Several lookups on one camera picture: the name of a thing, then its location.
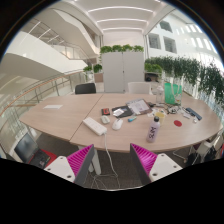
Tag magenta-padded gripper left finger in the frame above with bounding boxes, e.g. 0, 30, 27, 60
44, 143, 96, 187

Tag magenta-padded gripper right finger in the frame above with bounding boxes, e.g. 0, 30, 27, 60
129, 143, 184, 186

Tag purple drink bottle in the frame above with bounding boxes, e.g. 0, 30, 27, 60
145, 115, 161, 144

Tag clear water bottle, white lid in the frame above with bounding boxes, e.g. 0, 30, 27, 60
155, 85, 166, 104

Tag black laptop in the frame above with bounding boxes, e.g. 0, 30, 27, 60
13, 132, 52, 169

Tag white paper sheet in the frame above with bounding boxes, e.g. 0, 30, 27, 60
43, 104, 64, 110

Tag dark blue keyboard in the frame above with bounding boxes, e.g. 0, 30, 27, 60
185, 107, 203, 121

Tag small white oval device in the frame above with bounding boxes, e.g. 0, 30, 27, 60
100, 115, 111, 125

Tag black notebook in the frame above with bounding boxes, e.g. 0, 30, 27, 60
111, 105, 134, 119

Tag green tote bag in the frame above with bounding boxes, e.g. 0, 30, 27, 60
164, 82, 183, 106

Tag white chair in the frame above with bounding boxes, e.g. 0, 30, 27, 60
127, 81, 153, 95

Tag black chair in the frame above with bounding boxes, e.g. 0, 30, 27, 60
74, 82, 97, 95

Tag row of green hedge plants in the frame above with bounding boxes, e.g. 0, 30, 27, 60
144, 55, 224, 101

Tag white cabinet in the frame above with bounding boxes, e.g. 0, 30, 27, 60
101, 50, 146, 94

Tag potted green plants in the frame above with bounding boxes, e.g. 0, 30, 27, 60
83, 63, 103, 74

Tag green plants atop cabinet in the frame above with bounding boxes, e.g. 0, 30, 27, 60
99, 44, 145, 54

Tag white power strip cable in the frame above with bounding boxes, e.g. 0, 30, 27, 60
89, 132, 122, 190

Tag tangle of black cables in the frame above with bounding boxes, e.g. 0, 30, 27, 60
165, 103, 184, 115

